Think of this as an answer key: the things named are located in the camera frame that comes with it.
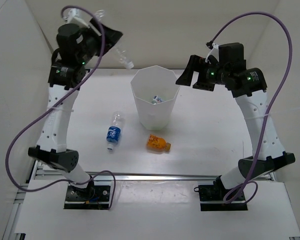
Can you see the clear unlabelled plastic bottle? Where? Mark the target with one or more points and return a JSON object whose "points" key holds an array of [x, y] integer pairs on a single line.
{"points": [[118, 50]]}

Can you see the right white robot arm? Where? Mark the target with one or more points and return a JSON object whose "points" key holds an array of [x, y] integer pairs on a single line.
{"points": [[249, 89]]}

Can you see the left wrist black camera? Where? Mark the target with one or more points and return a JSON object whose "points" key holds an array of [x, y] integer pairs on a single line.
{"points": [[69, 38]]}

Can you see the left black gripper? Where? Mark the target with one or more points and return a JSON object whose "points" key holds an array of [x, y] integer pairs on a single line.
{"points": [[111, 37]]}

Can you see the orange juice bottle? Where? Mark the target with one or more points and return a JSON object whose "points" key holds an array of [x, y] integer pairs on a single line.
{"points": [[158, 144]]}

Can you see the wrist black camera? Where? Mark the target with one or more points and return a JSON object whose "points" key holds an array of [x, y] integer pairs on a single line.
{"points": [[69, 38], [232, 55]]}

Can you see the blue label clear bottle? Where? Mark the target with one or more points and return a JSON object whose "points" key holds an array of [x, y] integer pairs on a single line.
{"points": [[115, 129]]}

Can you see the white faceted plastic bin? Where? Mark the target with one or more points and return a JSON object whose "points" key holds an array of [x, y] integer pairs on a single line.
{"points": [[155, 91]]}

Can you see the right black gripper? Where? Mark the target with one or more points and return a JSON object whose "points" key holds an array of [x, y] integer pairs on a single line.
{"points": [[195, 63]]}

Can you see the aluminium front rail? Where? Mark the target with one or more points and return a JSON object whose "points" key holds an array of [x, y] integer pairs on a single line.
{"points": [[53, 175]]}

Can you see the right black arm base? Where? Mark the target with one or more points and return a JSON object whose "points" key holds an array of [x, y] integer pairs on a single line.
{"points": [[211, 200]]}

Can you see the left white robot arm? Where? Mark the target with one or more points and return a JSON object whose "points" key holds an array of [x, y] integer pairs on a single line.
{"points": [[51, 147]]}

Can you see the white label clear bottle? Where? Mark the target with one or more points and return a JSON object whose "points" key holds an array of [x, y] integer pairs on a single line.
{"points": [[156, 100]]}

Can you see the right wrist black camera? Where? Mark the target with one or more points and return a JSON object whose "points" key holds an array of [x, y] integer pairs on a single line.
{"points": [[232, 55]]}

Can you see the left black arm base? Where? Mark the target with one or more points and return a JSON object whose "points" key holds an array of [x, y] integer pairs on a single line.
{"points": [[95, 198]]}

